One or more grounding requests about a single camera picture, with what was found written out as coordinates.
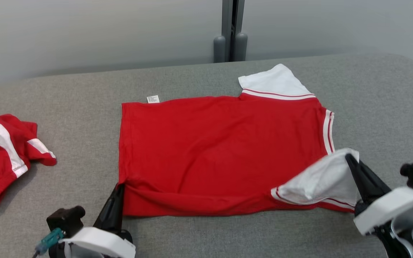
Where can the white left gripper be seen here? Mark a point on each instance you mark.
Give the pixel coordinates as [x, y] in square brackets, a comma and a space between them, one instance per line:
[99, 243]

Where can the grey partition post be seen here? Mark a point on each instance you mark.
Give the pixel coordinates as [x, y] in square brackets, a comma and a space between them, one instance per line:
[231, 32]

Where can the red shirt with white sleeves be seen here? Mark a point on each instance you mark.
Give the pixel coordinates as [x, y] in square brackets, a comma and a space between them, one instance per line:
[210, 150]

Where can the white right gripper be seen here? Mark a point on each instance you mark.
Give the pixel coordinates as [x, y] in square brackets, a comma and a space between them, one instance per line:
[389, 208]

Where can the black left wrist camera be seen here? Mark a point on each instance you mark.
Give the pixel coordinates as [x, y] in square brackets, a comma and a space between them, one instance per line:
[65, 220]

